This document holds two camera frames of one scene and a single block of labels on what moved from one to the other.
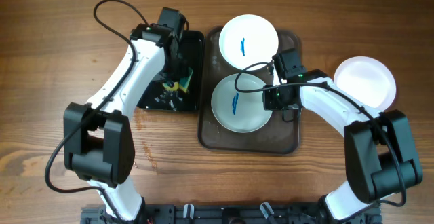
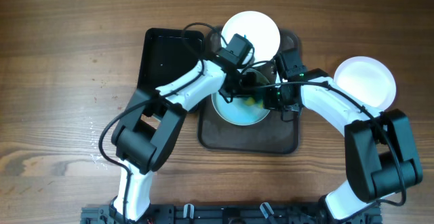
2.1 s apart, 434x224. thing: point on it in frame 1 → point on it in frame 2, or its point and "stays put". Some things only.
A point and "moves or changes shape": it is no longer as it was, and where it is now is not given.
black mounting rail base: x=230 y=213 stays put
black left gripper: x=182 y=70 → x=244 y=93
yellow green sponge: x=182 y=84 moves or changes shape
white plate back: x=248 y=39 stays put
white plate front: x=367 y=80 stays put
